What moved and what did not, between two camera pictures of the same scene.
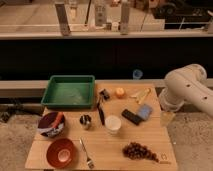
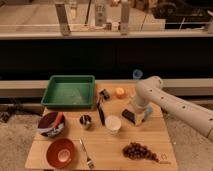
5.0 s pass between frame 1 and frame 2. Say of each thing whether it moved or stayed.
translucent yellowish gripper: moved
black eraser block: stayed
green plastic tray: stayed
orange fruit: stayed
